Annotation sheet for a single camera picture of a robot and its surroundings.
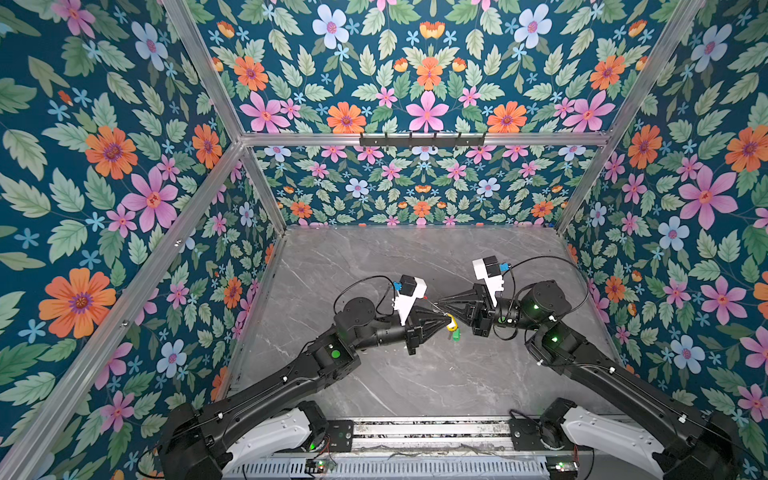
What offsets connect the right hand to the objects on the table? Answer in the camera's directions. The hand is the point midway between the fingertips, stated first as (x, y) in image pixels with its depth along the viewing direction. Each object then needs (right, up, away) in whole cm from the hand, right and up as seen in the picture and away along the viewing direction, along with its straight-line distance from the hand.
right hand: (443, 305), depth 58 cm
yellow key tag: (+3, -5, +3) cm, 6 cm away
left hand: (+2, -3, -1) cm, 4 cm away
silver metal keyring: (0, -1, +1) cm, 2 cm away
